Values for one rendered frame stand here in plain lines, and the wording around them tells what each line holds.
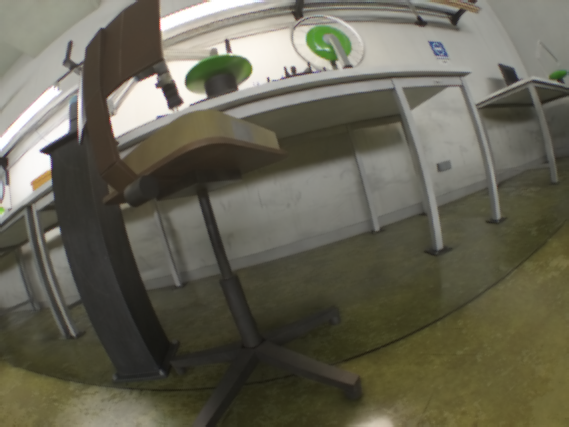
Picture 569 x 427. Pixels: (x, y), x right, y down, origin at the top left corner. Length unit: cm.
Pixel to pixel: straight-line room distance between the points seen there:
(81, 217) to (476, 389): 109
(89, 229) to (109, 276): 16
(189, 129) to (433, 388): 66
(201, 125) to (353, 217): 169
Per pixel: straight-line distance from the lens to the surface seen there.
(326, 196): 189
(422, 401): 55
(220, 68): 103
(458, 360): 62
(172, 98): 114
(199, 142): 36
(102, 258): 80
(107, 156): 44
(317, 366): 57
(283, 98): 103
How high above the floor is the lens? 44
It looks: 4 degrees down
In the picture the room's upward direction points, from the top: 16 degrees counter-clockwise
